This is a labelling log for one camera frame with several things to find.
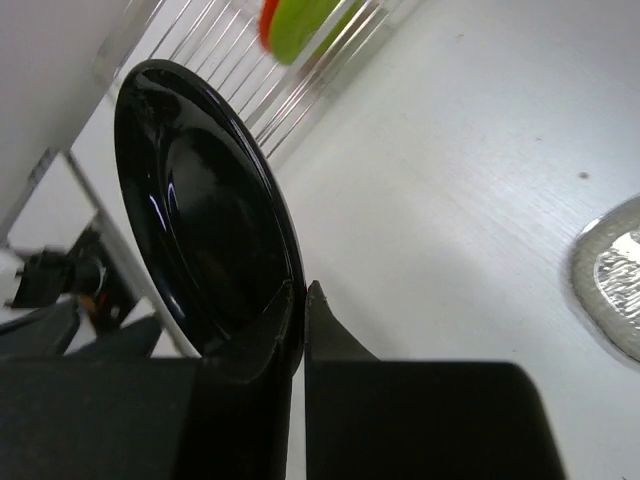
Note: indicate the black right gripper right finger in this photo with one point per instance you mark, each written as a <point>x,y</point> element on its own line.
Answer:
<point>366,418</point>

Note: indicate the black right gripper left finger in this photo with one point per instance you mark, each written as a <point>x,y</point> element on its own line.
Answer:
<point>114,417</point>

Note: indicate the black plate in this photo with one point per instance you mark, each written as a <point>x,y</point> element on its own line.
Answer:
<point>207,213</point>

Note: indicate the clear ribbed glass plate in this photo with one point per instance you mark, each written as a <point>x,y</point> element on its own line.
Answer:
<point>603,277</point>

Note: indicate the orange plate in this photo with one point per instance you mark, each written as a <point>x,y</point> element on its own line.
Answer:
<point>265,19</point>

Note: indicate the green plate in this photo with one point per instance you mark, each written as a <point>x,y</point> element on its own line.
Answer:
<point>293,24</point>

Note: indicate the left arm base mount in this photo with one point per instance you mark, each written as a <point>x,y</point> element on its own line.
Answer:
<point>85,272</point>

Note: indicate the metal wire dish rack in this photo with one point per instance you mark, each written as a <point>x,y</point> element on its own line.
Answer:
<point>219,41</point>

